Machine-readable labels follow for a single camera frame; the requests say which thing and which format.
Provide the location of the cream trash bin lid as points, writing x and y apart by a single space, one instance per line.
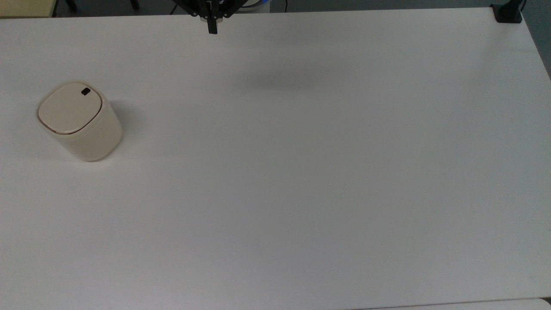
69 110

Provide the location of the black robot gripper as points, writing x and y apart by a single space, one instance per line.
192 6

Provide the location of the light wooden furniture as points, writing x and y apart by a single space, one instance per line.
26 7

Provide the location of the cream round trash bin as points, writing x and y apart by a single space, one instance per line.
95 137

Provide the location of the black chair leg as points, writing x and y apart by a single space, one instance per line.
71 4
134 4

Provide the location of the black table clamp mount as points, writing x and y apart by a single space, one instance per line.
507 13

